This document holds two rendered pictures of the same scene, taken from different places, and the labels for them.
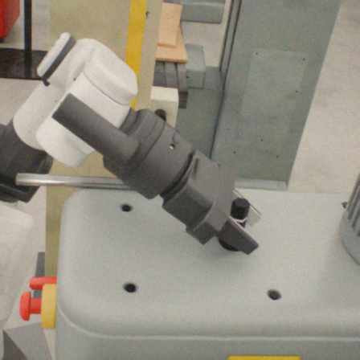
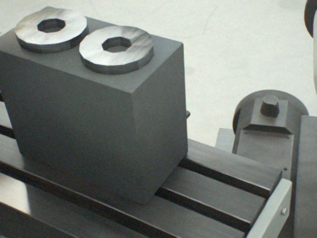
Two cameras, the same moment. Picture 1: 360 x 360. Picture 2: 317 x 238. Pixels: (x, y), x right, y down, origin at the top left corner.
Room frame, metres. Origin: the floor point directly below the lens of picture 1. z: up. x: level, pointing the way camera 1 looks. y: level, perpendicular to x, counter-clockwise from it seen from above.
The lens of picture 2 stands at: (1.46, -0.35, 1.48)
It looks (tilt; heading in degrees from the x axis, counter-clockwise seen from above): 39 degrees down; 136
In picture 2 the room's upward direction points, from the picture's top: 5 degrees counter-clockwise
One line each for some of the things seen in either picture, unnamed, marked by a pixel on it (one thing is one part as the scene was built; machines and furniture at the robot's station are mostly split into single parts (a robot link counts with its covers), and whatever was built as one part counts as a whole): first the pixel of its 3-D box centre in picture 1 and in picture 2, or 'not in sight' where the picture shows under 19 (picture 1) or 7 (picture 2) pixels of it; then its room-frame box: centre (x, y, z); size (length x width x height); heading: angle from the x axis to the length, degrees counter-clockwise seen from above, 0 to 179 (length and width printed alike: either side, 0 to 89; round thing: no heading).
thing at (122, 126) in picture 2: not in sight; (95, 99); (0.97, 0.01, 1.04); 0.22 x 0.12 x 0.20; 11
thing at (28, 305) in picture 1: (31, 305); not in sight; (0.58, 0.17, 1.76); 0.04 x 0.03 x 0.04; 11
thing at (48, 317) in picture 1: (49, 306); not in sight; (0.59, 0.14, 1.76); 0.06 x 0.02 x 0.06; 11
